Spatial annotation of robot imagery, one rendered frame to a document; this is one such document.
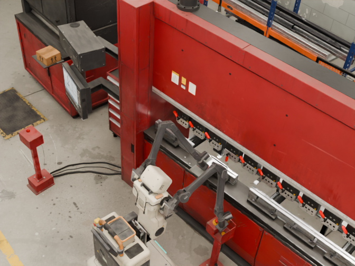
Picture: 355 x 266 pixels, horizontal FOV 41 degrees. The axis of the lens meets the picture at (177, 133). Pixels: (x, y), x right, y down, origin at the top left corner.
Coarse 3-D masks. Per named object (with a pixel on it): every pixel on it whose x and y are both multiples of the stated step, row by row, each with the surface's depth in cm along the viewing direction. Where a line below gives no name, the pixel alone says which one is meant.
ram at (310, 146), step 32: (160, 32) 413; (160, 64) 435; (192, 64) 403; (224, 64) 375; (160, 96) 458; (192, 96) 423; (224, 96) 393; (256, 96) 366; (288, 96) 343; (224, 128) 412; (256, 128) 383; (288, 128) 358; (320, 128) 336; (352, 128) 318; (256, 160) 401; (288, 160) 374; (320, 160) 350; (352, 160) 329; (320, 192) 365; (352, 192) 342; (352, 224) 357
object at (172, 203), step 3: (171, 198) 381; (174, 198) 378; (165, 201) 380; (168, 201) 381; (171, 201) 378; (174, 201) 378; (177, 201) 379; (168, 204) 378; (171, 204) 377; (174, 204) 378; (177, 204) 382; (171, 207) 376; (174, 207) 379; (174, 210) 377
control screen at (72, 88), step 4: (64, 72) 446; (64, 76) 451; (68, 76) 439; (64, 80) 456; (68, 80) 444; (72, 80) 430; (68, 84) 449; (72, 84) 435; (72, 88) 439; (76, 88) 428; (72, 92) 444; (76, 92) 432; (72, 96) 448; (76, 96) 436; (76, 100) 441
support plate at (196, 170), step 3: (207, 159) 447; (210, 159) 448; (207, 162) 445; (195, 165) 441; (192, 168) 438; (195, 168) 438; (198, 168) 438; (192, 171) 435; (195, 171) 436; (198, 171) 436; (201, 171) 436; (195, 174) 433; (198, 174) 433
